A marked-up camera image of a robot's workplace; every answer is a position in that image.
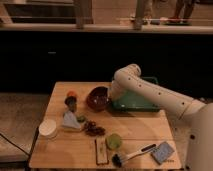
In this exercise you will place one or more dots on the blue sponge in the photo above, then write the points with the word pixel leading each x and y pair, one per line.
pixel 162 152

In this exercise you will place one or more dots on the green plastic tray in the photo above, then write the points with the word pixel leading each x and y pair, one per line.
pixel 131 101

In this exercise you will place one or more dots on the wooden rectangular block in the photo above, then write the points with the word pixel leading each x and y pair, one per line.
pixel 101 152

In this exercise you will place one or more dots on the white cylindrical container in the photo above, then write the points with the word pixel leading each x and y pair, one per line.
pixel 48 128

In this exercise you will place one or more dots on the green cup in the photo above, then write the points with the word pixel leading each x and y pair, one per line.
pixel 113 141

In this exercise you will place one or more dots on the dark maroon bowl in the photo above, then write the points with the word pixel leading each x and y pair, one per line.
pixel 97 99

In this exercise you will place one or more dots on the brown grape bunch toy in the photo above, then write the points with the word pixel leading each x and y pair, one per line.
pixel 91 129

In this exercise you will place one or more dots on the grey blue wedge toy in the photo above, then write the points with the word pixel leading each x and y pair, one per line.
pixel 70 123

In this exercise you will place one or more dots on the small green lime toy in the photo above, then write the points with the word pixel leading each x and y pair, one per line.
pixel 81 118

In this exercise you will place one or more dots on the small orange ball toy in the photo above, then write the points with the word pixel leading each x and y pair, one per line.
pixel 72 94

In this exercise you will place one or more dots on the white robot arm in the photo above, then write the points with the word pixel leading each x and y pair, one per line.
pixel 200 146

